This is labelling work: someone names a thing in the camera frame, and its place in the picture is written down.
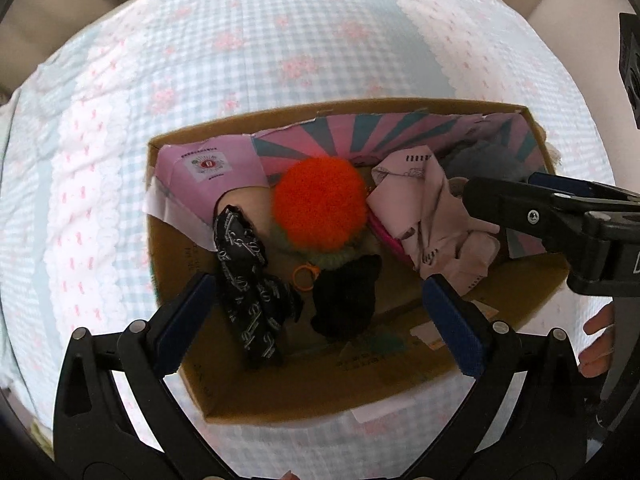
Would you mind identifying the grey knitted gloves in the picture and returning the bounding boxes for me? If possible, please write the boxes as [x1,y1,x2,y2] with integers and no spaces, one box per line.
[442,139,531,184]

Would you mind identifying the beige headboard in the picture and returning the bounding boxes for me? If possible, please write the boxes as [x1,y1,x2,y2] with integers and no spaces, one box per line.
[0,0,101,106]

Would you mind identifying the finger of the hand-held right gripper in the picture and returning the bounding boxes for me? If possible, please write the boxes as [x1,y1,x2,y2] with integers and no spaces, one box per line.
[529,172,640,207]
[462,176,591,250]

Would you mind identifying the black patterned scarf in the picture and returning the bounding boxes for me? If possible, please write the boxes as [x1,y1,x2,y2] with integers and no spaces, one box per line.
[212,205,304,371]

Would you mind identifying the orange knitted flower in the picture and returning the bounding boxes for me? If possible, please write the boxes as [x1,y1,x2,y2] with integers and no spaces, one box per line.
[270,156,372,294]

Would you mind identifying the pink printed cloth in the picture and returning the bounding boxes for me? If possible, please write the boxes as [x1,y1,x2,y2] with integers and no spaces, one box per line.
[366,145,501,296]

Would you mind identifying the black soft cloth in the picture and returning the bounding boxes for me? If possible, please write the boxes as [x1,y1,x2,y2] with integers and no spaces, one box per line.
[311,255,384,344]

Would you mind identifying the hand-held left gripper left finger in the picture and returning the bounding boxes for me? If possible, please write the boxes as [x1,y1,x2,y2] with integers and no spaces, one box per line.
[52,274,221,480]

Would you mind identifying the magenta zip pouch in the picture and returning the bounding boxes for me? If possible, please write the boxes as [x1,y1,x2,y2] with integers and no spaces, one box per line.
[369,212,406,261]

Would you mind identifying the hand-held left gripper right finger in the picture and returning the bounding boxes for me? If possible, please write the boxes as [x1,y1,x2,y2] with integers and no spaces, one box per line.
[400,275,591,480]

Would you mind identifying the person's right hand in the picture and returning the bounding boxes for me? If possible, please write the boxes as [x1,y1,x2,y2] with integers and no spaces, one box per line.
[579,304,617,379]

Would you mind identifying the cardboard box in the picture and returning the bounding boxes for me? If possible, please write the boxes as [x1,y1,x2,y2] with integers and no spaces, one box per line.
[145,101,559,424]

